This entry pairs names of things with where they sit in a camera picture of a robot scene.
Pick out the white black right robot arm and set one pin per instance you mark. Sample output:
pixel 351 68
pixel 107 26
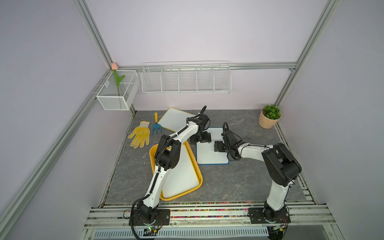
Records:
pixel 282 167

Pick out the yellow storage tray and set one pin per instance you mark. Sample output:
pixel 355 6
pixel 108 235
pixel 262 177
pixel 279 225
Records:
pixel 197 169

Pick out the aluminium table edge rail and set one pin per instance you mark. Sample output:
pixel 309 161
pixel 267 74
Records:
pixel 301 180

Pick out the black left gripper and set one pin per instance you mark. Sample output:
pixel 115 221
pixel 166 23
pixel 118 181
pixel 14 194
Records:
pixel 207 139

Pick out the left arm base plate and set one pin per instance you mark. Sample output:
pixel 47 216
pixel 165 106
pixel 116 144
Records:
pixel 158 217

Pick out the blue garden fork yellow handle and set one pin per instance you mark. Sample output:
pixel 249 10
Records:
pixel 156 127

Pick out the pink artificial tulip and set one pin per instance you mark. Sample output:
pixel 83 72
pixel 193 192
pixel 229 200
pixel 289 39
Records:
pixel 118 78

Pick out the green artificial plant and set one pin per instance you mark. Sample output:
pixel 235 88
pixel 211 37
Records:
pixel 272 112

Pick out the yellow dotted work glove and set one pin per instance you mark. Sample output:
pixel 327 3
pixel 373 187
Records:
pixel 140 136

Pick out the blue-framed whiteboard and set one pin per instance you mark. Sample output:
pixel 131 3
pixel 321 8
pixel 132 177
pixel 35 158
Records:
pixel 205 152

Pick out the white mesh wall basket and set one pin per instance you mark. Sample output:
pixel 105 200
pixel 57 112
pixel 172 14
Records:
pixel 108 94

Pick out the beige plant pot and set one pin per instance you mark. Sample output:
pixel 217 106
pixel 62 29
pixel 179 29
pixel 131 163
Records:
pixel 265 122

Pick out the white vented front panel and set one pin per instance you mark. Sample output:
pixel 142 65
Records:
pixel 183 233

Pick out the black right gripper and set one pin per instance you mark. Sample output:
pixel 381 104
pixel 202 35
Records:
pixel 219 143

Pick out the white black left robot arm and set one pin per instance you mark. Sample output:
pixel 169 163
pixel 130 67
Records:
pixel 166 158

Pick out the white wire wall shelf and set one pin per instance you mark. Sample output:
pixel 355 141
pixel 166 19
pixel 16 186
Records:
pixel 186 77

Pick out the yellow-framed whiteboard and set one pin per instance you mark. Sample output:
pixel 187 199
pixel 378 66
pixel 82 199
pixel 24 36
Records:
pixel 174 119
pixel 182 178

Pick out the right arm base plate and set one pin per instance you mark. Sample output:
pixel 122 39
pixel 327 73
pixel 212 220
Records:
pixel 268 216

